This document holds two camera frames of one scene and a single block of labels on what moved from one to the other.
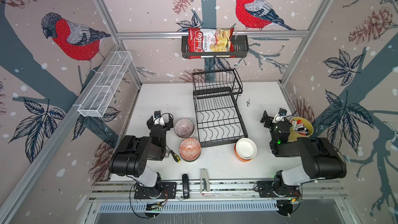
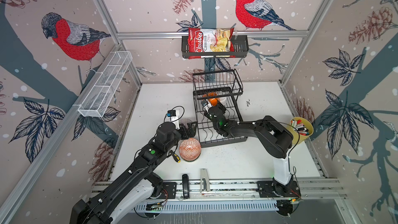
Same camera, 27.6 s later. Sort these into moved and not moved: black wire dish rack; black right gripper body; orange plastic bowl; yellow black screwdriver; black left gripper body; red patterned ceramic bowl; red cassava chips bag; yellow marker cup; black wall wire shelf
Moved: black left gripper body; black right gripper body; orange plastic bowl
Not moved: black wire dish rack; red cassava chips bag; red patterned ceramic bowl; yellow black screwdriver; black wall wire shelf; yellow marker cup
